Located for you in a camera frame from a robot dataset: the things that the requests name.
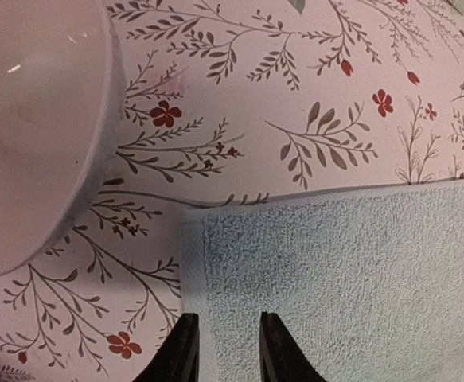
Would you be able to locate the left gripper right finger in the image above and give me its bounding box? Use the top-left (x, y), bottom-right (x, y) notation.
top-left (259, 312), bottom-right (326, 382)

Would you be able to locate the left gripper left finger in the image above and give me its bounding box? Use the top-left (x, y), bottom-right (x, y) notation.
top-left (133, 313), bottom-right (200, 382)

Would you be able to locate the light blue towel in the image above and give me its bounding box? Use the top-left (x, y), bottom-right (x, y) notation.
top-left (180, 180), bottom-right (464, 381)

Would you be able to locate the white bowl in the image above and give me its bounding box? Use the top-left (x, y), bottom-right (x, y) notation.
top-left (0, 1), bottom-right (125, 275)

